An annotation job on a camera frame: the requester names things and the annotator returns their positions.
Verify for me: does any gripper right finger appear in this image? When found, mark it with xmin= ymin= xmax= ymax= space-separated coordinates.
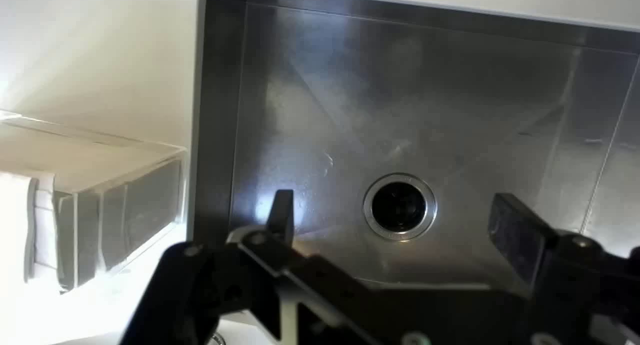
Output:
xmin=487 ymin=193 xmax=640 ymax=345

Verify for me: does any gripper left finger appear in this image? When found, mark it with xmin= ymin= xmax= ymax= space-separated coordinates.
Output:
xmin=119 ymin=189 xmax=386 ymax=345

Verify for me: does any clear acrylic napkin holder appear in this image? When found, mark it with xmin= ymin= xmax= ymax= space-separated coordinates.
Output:
xmin=0 ymin=111 xmax=188 ymax=292

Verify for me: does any stack of white napkins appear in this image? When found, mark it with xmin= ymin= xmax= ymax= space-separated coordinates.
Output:
xmin=0 ymin=171 xmax=60 ymax=285

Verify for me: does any stainless steel sink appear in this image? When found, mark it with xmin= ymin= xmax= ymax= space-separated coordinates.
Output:
xmin=186 ymin=0 xmax=640 ymax=345

